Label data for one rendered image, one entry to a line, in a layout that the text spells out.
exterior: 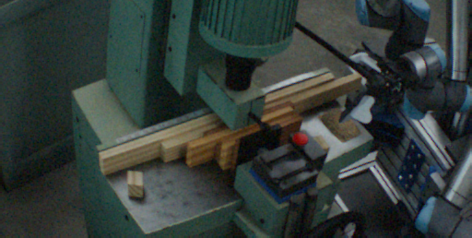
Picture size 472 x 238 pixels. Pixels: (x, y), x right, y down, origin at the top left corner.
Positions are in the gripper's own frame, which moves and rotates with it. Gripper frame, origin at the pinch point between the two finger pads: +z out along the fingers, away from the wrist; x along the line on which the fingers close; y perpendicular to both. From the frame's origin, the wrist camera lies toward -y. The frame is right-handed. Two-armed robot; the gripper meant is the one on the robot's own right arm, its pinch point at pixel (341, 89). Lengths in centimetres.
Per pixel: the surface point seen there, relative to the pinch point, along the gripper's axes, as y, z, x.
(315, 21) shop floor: -153, -140, 97
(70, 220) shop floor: -87, 32, 103
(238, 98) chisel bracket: -13.3, 14.4, 5.6
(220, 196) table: -4.0, 23.5, 19.9
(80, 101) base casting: -54, 33, 26
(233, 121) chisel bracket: -12.3, 15.7, 10.0
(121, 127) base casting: -41, 27, 27
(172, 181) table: -11.7, 29.7, 19.3
